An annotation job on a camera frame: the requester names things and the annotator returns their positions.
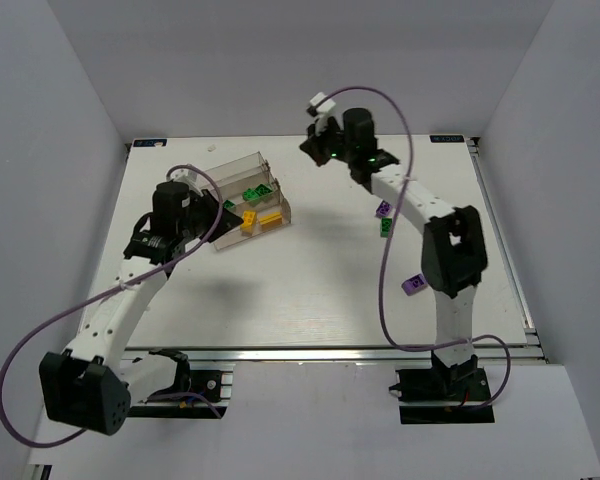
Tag yellow patterned lego brick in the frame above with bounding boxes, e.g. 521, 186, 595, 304
240, 210, 257, 236

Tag yellow long lego brick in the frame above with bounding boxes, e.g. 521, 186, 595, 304
259, 212, 284, 231

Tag purple lego brick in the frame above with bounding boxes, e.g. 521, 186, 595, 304
401, 274, 428, 296
375, 201, 393, 218

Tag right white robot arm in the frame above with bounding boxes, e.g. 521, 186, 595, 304
300, 101, 488, 382

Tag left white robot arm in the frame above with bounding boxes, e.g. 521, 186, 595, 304
39, 180, 243, 435

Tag clear tiered plastic organizer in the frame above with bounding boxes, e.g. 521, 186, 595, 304
206, 152, 292, 251

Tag blue label sticker left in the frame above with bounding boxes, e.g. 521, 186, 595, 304
132, 138, 167, 148

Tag blue label sticker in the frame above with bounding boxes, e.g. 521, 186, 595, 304
429, 134, 465, 143
132, 138, 167, 148

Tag blue label sticker right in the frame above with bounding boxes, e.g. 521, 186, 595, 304
429, 134, 465, 143

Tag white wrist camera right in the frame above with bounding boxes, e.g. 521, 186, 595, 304
306, 92, 336, 135

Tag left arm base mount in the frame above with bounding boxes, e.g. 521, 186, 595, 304
128, 349, 233, 420

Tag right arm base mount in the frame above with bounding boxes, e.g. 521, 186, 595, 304
388, 368, 495, 425

